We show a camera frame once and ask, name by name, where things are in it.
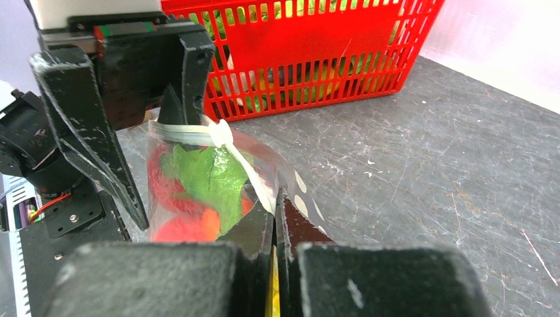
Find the orange carrot with leaves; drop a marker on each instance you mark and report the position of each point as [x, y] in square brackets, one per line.
[213, 178]

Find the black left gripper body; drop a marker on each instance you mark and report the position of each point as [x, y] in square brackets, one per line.
[134, 57]

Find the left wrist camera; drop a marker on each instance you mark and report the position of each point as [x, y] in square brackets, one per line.
[53, 14]

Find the red plastic shopping basket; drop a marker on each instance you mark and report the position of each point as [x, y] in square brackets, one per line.
[412, 26]

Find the yellow banana bunch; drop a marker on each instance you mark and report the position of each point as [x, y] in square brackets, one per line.
[272, 308]

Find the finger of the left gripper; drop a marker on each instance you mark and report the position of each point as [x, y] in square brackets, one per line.
[183, 97]
[73, 105]

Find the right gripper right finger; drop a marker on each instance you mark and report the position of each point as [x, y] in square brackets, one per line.
[318, 277]

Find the clear polka dot zip bag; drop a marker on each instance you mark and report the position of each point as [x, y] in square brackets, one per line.
[267, 170]

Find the green leafy lettuce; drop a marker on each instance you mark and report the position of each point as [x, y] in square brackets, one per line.
[303, 52]

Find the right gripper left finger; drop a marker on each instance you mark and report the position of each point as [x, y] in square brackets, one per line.
[229, 277]

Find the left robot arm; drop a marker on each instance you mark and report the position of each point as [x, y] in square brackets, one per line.
[73, 209]

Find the white radish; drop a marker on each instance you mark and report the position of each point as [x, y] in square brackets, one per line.
[241, 82]

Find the aluminium frame rail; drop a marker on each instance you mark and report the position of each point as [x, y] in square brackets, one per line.
[14, 287]

